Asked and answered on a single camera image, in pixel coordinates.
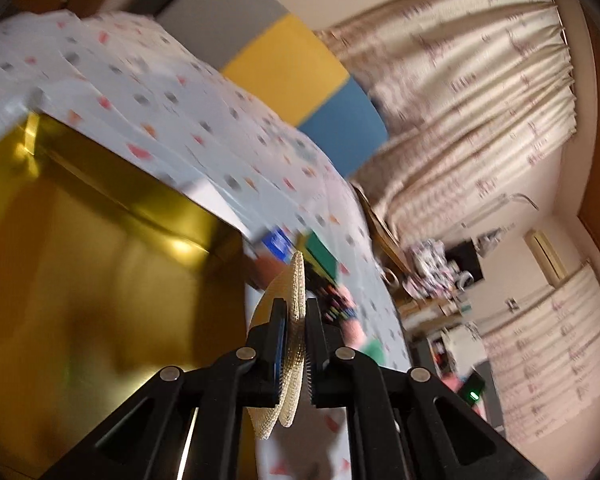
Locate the beige woven round pad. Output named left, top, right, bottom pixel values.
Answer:
left=247, top=250, right=308, bottom=441

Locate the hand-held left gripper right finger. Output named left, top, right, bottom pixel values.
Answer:
left=305, top=297, right=551, bottom=480

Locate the blue sponge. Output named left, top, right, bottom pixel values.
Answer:
left=262, top=227, right=291, bottom=263

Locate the beige printed curtain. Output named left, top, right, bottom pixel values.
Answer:
left=480, top=262, right=600, bottom=456
left=315, top=0, right=578, bottom=261

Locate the black monitor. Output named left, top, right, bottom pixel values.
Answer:
left=447, top=242, right=483, bottom=281

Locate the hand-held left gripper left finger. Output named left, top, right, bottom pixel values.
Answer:
left=40, top=298, right=288, bottom=480

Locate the beige air conditioner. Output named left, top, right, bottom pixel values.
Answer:
left=525, top=227, right=568, bottom=286

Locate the pink and blue soft toy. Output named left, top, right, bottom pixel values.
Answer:
left=325, top=285, right=366, bottom=348

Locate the green and yellow sponge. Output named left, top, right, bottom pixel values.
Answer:
left=302, top=232, right=338, bottom=281

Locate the patterned light blue tablecloth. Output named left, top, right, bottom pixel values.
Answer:
left=0, top=10, right=413, bottom=480

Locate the pile of printed cloths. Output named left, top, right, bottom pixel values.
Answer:
left=405, top=240, right=473, bottom=296

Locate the gold-lined storage box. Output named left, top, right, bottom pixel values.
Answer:
left=0, top=112, right=258, bottom=480

